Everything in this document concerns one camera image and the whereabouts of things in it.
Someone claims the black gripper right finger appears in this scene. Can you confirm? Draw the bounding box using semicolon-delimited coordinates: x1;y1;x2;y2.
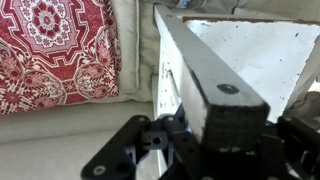
262;114;320;180

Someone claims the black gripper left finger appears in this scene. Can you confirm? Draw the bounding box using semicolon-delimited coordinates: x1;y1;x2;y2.
79;114;214;180

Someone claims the beige sofa back cushion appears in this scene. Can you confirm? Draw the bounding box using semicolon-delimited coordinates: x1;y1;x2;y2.
0;99;162;180

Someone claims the beige fabric sofa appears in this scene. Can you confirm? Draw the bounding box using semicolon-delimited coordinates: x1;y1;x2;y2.
109;0;320;104

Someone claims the beige throw pillow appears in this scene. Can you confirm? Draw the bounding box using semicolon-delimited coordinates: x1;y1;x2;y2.
289;91;320;122

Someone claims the red patterned cushion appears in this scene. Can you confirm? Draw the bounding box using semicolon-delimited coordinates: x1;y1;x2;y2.
0;0;123;116

